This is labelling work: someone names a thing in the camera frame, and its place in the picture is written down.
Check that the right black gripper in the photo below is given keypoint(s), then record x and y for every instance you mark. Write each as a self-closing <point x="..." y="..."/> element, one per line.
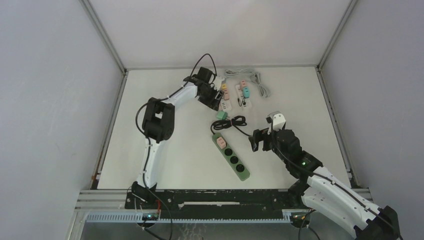
<point x="259" y="135"/>

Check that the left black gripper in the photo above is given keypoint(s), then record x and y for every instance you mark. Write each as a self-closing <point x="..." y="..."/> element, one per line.
<point x="212" y="103"/>

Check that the white power strip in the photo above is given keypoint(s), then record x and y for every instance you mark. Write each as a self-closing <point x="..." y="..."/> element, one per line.
<point x="243" y="97"/>
<point x="225" y="104"/>

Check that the green charger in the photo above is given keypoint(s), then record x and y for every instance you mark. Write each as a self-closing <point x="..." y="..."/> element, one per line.
<point x="222" y="115"/>

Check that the green power strip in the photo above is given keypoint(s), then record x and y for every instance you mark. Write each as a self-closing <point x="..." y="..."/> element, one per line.
<point x="231" y="157"/>

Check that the teal blue charger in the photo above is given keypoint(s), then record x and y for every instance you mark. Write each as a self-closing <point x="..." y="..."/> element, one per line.
<point x="246" y="92"/>

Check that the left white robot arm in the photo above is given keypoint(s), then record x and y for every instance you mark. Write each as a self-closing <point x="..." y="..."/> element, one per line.
<point x="158" y="124"/>

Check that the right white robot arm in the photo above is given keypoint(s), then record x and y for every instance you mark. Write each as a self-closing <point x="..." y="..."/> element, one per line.
<point x="318" y="189"/>

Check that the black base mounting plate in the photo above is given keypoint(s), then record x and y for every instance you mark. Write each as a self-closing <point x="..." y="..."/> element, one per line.
<point x="221" y="205"/>

